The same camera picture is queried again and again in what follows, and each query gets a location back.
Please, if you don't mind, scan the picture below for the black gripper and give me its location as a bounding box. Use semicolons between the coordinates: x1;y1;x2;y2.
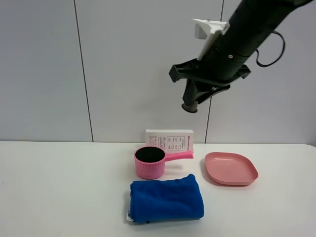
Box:
169;39;251;107

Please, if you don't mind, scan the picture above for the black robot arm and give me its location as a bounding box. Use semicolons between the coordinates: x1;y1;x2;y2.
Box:
169;0;309;113

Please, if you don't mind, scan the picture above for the white printed box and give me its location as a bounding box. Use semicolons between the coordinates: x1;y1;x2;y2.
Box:
145;129;194;154

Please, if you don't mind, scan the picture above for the pink square plate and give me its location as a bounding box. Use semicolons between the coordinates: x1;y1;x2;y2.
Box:
205;152;259;186

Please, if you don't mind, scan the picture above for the blue folded towel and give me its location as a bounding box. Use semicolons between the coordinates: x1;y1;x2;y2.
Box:
128;174;204;223

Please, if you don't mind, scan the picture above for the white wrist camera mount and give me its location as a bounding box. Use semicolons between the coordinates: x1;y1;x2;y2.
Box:
193;19;230;61

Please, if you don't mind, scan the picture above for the black cable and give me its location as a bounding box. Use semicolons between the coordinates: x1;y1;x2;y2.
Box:
255;31;286;67

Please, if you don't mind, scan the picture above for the pink saucepan with handle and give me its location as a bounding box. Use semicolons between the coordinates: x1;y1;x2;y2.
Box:
134;146;194;180

